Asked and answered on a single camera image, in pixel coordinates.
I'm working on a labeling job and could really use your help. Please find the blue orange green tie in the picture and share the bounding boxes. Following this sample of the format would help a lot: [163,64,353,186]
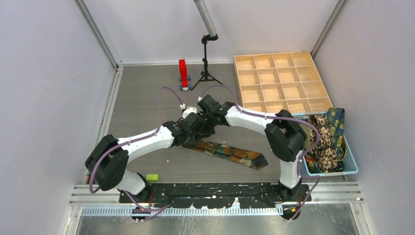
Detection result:
[182,141,268,170]

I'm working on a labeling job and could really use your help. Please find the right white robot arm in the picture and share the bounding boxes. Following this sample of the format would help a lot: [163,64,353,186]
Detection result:
[198,95,306,201]

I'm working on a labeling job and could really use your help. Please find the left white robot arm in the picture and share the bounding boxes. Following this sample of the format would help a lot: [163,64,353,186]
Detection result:
[85,113,207,203]

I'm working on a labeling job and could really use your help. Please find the black tripod stand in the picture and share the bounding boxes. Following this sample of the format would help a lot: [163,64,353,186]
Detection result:
[191,34,223,90]

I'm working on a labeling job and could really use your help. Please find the red toy block truck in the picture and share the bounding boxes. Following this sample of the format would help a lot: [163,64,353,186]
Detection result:
[179,59,191,91]

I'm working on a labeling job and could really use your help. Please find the wooden compartment tray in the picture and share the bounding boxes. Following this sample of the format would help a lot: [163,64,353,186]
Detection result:
[234,52,332,115]

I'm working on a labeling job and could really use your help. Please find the lime green block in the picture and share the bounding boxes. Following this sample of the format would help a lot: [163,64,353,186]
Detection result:
[145,174,159,182]

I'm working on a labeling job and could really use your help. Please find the grey pole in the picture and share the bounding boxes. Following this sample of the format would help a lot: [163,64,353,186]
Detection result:
[194,0,218,41]

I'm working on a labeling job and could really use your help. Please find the brown floral black tie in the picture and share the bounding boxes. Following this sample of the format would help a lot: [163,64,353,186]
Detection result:
[306,115,344,173]

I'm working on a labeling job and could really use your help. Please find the blue tie yellow leaves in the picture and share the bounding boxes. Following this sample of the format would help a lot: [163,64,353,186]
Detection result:
[326,107,347,162]

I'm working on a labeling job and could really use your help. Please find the light blue plastic basket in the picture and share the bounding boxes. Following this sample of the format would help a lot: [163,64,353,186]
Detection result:
[294,112,358,177]

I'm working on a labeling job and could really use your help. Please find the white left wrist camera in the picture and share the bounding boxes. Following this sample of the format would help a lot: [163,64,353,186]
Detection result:
[180,103,198,119]

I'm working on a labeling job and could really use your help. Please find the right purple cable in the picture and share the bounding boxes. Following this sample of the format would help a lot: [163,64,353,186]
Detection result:
[198,84,322,221]

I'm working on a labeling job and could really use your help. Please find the purple cable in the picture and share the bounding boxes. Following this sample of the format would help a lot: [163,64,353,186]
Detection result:
[88,86,185,221]
[198,84,322,221]

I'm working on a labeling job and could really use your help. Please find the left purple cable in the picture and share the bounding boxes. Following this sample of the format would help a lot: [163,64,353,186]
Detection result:
[88,86,185,221]

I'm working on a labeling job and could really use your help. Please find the aluminium front rail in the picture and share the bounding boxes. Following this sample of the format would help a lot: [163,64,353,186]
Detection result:
[69,182,364,216]

